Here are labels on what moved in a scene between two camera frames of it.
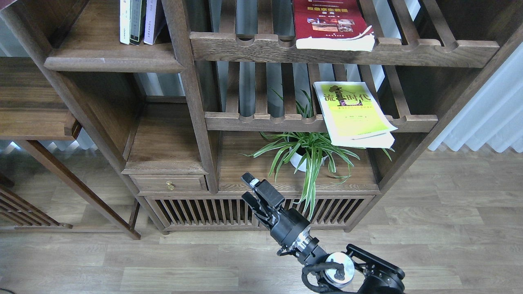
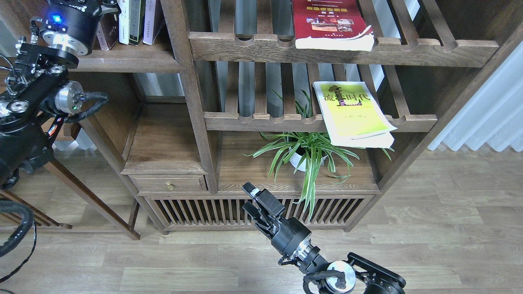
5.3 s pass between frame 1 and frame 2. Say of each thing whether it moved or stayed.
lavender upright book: stayed
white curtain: stayed
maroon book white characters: moved
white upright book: stayed
